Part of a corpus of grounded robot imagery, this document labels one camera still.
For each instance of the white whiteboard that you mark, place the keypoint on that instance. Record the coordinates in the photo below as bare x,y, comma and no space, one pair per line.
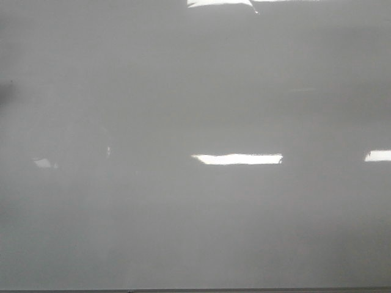
186,145

